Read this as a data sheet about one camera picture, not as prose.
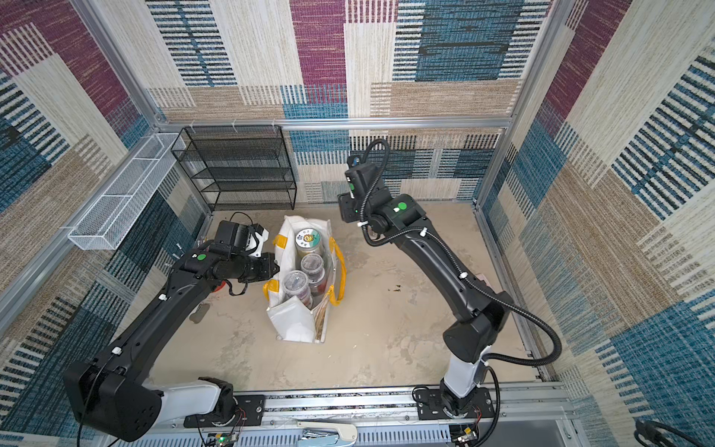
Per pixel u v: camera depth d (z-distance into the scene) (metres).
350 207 0.65
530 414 0.73
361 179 0.52
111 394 0.38
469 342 0.51
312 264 0.85
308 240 0.87
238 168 1.10
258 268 0.69
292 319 0.79
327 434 0.68
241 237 0.62
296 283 0.74
